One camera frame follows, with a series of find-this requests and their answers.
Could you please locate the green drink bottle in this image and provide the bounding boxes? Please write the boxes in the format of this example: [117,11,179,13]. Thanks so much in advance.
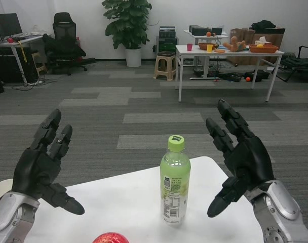
[159,135,191,225]

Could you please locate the black bag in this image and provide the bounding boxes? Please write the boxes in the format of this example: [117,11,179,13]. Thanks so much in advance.
[250,19,277,30]

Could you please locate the small white table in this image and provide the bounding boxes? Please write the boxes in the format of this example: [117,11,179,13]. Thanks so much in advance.
[183,28,229,45]

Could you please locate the black office chair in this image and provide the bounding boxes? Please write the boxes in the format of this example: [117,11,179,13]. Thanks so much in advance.
[43,12,97,76]

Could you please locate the black folding chair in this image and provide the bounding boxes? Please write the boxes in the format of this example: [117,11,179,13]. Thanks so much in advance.
[272,45,308,83]

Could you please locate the black computer monitor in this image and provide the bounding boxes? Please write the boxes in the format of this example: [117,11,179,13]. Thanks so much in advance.
[0,13,23,41]

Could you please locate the small orange basket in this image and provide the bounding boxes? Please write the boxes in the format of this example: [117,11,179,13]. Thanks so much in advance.
[198,42,218,51]

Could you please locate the orange plush toy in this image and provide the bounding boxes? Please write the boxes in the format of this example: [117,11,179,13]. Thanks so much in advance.
[222,36,247,52]

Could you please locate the beige plastic stool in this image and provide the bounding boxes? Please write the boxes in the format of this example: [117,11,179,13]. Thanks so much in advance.
[153,50,177,82]

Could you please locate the brown cardboard box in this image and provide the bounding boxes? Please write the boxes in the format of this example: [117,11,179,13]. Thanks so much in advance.
[227,27,286,66]

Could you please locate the white folding table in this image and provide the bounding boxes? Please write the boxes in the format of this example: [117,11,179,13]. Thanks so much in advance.
[175,45,285,103]

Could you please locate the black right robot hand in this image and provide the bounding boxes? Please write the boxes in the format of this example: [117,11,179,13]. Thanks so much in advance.
[206,99,276,218]

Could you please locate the potted green plant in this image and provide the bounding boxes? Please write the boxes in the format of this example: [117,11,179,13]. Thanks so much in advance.
[101,0,153,68]

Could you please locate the red apple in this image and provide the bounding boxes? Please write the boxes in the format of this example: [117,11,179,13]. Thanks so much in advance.
[92,231,130,243]

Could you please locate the large orange basket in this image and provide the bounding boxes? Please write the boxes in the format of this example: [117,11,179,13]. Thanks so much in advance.
[248,44,280,54]

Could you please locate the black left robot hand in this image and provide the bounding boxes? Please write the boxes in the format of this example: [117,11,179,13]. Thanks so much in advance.
[11,108,85,216]

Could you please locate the black crate stack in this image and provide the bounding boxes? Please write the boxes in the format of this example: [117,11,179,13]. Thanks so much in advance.
[157,26,178,53]

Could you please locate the white desk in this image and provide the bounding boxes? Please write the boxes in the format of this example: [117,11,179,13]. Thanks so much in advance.
[0,33,52,84]

